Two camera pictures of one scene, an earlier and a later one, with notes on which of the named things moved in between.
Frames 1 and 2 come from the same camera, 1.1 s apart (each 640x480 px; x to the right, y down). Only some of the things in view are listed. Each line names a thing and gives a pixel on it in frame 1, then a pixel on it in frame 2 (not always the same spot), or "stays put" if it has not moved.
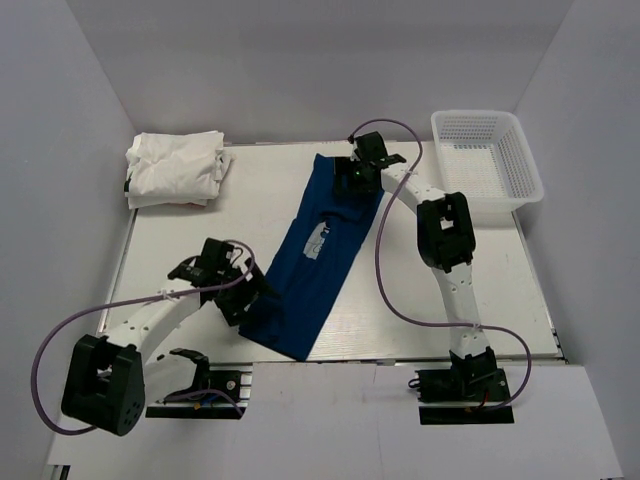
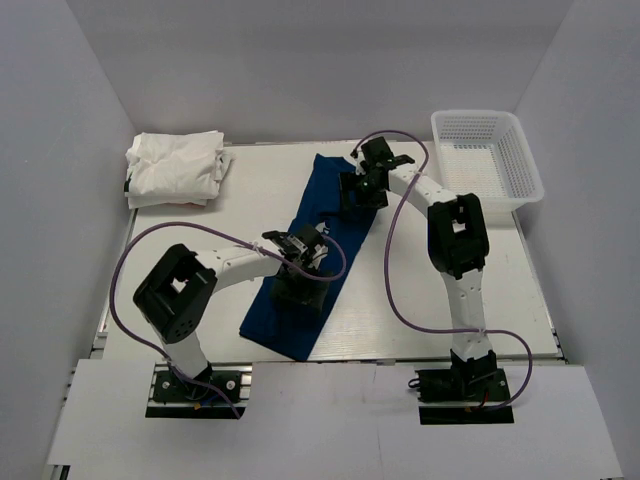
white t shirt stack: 176,168 stays put
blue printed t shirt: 313,263 stays put
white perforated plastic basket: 483,155 stays put
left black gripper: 252,289 → 310,296
